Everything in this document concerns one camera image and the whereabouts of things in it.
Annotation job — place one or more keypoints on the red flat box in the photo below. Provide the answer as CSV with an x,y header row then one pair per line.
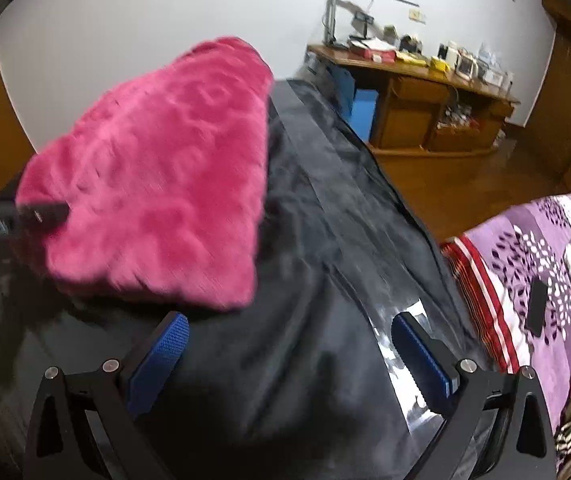
x,y
373,53

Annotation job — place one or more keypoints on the white desktop device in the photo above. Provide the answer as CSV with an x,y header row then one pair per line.
x,y
466,65

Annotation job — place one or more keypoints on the purple floral bedsheet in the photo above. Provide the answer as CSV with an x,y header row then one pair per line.
x,y
525,260

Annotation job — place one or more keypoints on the wall socket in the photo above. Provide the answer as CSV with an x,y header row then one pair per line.
x,y
417,15

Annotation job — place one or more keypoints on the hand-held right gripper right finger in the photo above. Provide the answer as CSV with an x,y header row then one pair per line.
x,y
423,360

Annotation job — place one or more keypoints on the wooden wardrobe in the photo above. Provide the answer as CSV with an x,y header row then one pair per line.
x,y
570,90

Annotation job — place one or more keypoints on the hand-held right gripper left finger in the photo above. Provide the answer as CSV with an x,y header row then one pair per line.
x,y
163,357

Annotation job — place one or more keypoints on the black phone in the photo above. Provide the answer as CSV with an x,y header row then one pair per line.
x,y
537,307

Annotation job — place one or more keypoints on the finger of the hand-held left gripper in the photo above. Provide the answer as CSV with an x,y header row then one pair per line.
x,y
42,213

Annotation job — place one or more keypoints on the pink fleece garment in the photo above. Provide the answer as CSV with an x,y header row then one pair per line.
x,y
165,175

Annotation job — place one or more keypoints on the yellow box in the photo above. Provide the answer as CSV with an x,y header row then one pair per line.
x,y
438,63

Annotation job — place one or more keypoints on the metal desk lamp frame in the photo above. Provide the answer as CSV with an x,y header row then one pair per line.
x,y
345,7

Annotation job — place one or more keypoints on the blue box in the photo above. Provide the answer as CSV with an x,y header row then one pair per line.
x,y
365,112

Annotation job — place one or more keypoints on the black covered table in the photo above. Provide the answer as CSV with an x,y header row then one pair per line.
x,y
315,270

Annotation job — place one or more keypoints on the wooden desk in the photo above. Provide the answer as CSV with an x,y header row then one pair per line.
x,y
415,105

